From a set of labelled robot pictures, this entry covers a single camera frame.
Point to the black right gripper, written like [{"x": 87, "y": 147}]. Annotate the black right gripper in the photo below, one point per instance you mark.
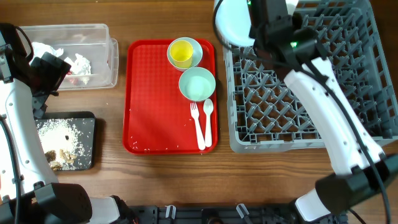
[{"x": 295, "y": 24}]

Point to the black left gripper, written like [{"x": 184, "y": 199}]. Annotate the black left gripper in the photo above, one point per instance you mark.
[{"x": 54, "y": 68}]

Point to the white napkin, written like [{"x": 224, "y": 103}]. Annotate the white napkin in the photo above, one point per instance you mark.
[
  {"x": 81, "y": 66},
  {"x": 40, "y": 48}
]

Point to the red strawberry snack wrapper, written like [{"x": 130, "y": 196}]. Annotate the red strawberry snack wrapper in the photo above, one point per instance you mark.
[{"x": 73, "y": 78}]

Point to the light blue plate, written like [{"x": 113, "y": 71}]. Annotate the light blue plate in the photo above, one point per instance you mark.
[{"x": 232, "y": 21}]

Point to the rice and food scraps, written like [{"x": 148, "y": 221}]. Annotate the rice and food scraps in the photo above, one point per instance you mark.
[{"x": 60, "y": 143}]

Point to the light green bowl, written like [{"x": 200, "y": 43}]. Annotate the light green bowl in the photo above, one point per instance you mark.
[
  {"x": 197, "y": 53},
  {"x": 197, "y": 84}
]

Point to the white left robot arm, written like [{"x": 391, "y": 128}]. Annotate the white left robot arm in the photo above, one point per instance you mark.
[{"x": 30, "y": 191}]

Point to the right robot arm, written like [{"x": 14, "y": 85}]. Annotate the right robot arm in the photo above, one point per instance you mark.
[{"x": 361, "y": 169}]

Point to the clear plastic waste bin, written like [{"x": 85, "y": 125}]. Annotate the clear plastic waste bin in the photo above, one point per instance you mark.
[{"x": 92, "y": 41}]

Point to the black food waste tray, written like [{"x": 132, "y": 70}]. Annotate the black food waste tray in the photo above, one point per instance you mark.
[{"x": 85, "y": 122}]

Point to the grey dishwasher rack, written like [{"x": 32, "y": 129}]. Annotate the grey dishwasher rack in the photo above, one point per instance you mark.
[{"x": 265, "y": 116}]

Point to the light green bowl under cup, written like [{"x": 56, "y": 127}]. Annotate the light green bowl under cup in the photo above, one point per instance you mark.
[{"x": 197, "y": 53}]

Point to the yellow plastic cup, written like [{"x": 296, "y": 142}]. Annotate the yellow plastic cup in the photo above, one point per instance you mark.
[{"x": 181, "y": 52}]

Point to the white plastic spoon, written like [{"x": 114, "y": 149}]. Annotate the white plastic spoon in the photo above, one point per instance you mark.
[{"x": 208, "y": 108}]

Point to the white plastic fork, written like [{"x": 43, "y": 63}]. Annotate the white plastic fork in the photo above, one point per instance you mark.
[{"x": 195, "y": 115}]

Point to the red plastic tray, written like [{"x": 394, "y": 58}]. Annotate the red plastic tray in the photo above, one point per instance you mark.
[{"x": 157, "y": 118}]

